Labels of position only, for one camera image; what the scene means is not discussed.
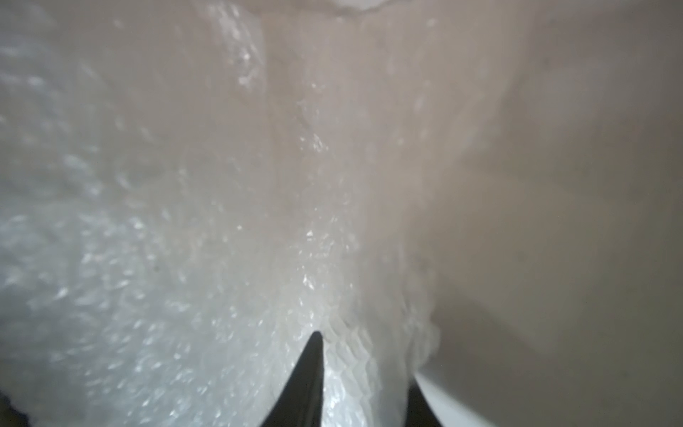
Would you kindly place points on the clear bubble wrap sheet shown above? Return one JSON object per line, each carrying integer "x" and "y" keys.
{"x": 190, "y": 189}

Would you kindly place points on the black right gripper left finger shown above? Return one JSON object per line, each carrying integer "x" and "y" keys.
{"x": 304, "y": 389}

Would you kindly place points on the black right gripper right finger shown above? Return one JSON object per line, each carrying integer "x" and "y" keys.
{"x": 419, "y": 413}

